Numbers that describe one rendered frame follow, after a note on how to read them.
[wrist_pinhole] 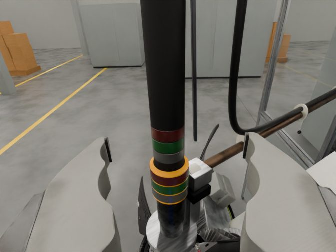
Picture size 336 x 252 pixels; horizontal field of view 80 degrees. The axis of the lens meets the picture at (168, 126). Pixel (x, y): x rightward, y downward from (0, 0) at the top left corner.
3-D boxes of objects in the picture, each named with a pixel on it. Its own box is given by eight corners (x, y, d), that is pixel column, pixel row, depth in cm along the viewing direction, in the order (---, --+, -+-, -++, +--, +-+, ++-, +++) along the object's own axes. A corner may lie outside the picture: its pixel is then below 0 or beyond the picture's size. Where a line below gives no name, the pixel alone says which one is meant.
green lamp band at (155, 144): (172, 132, 23) (172, 122, 22) (191, 146, 20) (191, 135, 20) (146, 142, 21) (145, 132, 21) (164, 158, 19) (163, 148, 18)
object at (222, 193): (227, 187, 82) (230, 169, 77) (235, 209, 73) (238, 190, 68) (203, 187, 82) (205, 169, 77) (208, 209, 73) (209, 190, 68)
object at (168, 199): (174, 171, 27) (174, 164, 26) (196, 191, 24) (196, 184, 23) (145, 185, 25) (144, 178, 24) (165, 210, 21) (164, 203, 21)
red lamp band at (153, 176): (173, 155, 25) (173, 147, 25) (197, 175, 22) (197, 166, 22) (143, 169, 23) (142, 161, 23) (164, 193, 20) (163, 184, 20)
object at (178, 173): (174, 173, 27) (173, 145, 25) (195, 194, 24) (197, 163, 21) (146, 188, 25) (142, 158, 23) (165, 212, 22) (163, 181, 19)
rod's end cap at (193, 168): (193, 171, 27) (193, 160, 26) (203, 180, 26) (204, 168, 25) (181, 178, 26) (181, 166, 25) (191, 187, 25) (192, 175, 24)
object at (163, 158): (172, 141, 24) (172, 132, 23) (191, 156, 21) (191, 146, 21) (147, 152, 22) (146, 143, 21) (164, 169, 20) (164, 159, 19)
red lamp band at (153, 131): (172, 122, 22) (171, 112, 22) (191, 135, 20) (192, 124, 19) (145, 132, 21) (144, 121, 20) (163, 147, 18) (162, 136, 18)
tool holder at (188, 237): (186, 197, 34) (187, 149, 29) (218, 229, 28) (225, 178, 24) (138, 227, 29) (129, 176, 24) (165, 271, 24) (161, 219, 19)
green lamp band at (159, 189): (174, 163, 26) (173, 156, 25) (196, 183, 23) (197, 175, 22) (144, 178, 24) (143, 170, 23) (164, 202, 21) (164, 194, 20)
